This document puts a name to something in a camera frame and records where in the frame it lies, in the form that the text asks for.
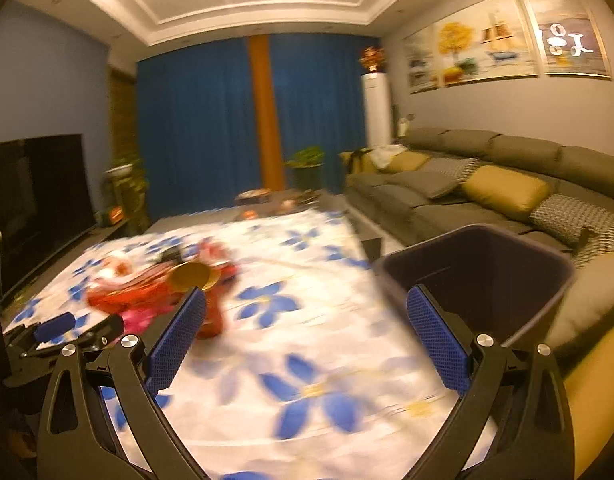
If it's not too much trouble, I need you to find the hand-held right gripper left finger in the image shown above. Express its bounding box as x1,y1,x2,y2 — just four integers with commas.
37,287,210,480

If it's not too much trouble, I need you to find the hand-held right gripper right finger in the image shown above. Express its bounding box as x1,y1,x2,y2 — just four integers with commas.
402,284,575,480

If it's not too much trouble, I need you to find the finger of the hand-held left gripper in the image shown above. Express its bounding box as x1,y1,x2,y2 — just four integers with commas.
79,316,126,356
17,312,78,356

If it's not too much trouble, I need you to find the pink plastic bag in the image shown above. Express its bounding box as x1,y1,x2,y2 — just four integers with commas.
121,309,164,334

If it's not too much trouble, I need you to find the large red plastic package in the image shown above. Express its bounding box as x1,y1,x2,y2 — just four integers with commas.
87,260,218,317

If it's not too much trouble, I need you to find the gold tin can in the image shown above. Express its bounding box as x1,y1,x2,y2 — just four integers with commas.
167,262,213,292

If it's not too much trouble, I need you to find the grey plastic bin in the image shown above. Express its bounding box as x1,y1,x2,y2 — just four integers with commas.
374,224,577,356

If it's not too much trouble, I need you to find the red foil wrapper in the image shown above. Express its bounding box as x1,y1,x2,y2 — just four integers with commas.
197,242,239,282

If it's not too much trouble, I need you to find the grey television cabinet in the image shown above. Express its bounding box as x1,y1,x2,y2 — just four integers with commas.
0,217,152,311

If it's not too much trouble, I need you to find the blue floral white cloth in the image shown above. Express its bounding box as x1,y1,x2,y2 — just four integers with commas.
2,207,498,480

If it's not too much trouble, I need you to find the black flat television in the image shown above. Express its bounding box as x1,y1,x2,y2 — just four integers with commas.
0,133,98,291

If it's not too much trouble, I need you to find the wooden plant stand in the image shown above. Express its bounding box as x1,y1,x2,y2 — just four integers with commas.
109,177,150,231

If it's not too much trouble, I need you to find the flat grey cushion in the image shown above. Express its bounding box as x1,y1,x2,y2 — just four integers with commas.
392,170,460,198

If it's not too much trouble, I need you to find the plump grey cushion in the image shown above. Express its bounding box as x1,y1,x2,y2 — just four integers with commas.
537,252,614,356

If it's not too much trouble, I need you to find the large yellow cushion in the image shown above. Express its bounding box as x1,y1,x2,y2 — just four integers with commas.
459,165,553,221

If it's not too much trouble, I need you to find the small patterned cushion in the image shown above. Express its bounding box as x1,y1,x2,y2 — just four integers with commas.
427,156,480,183

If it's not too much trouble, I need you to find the yellow seat cushion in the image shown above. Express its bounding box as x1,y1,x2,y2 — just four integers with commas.
562,320,614,480

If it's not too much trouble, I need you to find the small yellow cushion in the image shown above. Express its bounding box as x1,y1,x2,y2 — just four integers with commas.
387,152,433,173

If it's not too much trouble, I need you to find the large patterned cushion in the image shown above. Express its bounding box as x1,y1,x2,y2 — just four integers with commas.
530,192,614,256

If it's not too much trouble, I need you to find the dark coffee table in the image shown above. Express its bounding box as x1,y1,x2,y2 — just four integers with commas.
234,187,348,216

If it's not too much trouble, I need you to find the black clothing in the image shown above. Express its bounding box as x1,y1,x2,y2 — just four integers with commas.
344,149,373,176

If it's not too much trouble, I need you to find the potted plant in dark pot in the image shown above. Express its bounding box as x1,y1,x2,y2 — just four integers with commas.
286,146,325,191

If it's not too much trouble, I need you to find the grey sofa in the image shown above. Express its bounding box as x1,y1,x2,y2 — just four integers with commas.
339,127,614,261

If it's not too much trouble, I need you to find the blue curtain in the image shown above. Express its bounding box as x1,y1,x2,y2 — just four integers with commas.
269,32,383,193
137,35,265,221

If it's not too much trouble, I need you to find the brown wooden panel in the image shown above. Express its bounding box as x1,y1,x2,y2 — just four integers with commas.
109,67,140,161

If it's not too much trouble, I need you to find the white standing air conditioner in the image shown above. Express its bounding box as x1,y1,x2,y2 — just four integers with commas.
361,72,392,148

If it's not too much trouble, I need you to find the orange curtain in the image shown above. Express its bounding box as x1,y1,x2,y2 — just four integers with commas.
248,35,287,191

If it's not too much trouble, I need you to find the small grey landscape painting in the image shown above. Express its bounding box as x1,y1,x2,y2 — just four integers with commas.
402,25,440,95

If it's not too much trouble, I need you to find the red gold flower ornament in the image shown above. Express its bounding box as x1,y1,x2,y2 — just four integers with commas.
358,46,388,75

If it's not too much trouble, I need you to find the sailing ship painting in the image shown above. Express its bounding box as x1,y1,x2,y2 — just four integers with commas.
433,0,538,88

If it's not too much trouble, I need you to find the framed painting with glare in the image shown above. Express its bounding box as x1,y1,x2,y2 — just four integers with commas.
518,0,613,78

